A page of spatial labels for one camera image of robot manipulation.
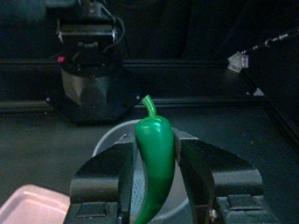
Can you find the black frame rail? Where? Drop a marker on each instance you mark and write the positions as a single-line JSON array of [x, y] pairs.
[[202, 102]]

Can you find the pink plastic tray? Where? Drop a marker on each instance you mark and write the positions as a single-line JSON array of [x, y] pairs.
[[33, 205]]

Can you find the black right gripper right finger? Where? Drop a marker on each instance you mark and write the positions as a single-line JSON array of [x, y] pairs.
[[222, 175]]

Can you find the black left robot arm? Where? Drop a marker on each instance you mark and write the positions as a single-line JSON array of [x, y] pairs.
[[91, 73]]

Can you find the green toy chili pepper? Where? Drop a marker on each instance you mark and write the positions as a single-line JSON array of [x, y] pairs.
[[157, 151]]

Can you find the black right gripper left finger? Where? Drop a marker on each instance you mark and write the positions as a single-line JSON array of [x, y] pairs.
[[102, 175]]

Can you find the grey bowl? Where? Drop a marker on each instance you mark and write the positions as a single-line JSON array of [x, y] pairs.
[[113, 134]]

